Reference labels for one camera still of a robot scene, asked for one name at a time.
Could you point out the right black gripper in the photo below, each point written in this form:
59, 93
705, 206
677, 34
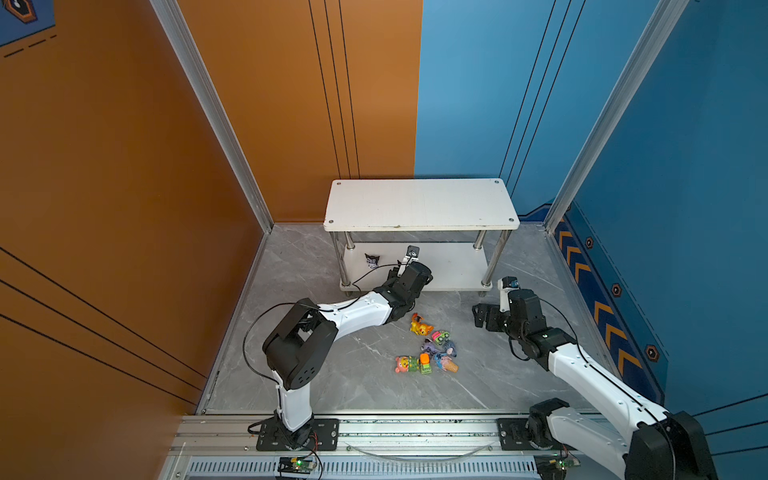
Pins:
492, 311

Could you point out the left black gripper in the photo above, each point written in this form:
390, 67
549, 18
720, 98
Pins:
392, 278

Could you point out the black white Kuromi figure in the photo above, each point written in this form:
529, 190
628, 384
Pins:
372, 261

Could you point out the purple figure toy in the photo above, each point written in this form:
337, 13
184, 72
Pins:
430, 348

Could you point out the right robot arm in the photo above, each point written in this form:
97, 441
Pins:
643, 440

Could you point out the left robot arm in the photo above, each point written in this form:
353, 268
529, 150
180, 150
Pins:
298, 346

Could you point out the orange yellow duck toy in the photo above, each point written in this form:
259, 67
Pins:
419, 326

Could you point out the pink green toy car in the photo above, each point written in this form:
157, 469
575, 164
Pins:
439, 337

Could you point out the green orange toy truck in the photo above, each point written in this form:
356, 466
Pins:
425, 364

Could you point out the pink yellow bear toy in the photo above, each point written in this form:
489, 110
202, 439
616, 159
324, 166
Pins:
407, 364

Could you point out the blue Stitch ice-cream toy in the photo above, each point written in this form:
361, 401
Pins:
445, 359

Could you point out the white two-tier shelf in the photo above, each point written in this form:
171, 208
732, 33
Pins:
407, 206

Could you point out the right green circuit board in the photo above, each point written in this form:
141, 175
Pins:
555, 468

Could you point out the green circuit board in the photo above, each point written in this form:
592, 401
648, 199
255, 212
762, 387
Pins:
297, 467
555, 468

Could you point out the left green circuit board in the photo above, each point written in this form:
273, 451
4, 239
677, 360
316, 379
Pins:
297, 467

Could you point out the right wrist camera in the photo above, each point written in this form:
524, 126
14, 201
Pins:
505, 285

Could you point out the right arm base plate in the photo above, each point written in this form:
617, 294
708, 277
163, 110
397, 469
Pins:
522, 435

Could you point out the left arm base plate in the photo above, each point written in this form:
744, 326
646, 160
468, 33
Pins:
319, 434

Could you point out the aluminium rail frame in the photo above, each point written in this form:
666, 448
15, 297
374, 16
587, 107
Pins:
372, 445

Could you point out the right aluminium corner post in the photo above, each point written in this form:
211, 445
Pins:
651, 41

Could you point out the aluminium corner post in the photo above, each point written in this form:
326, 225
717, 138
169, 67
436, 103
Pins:
178, 33
651, 41

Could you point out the left aluminium corner post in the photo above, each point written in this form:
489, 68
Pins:
178, 33

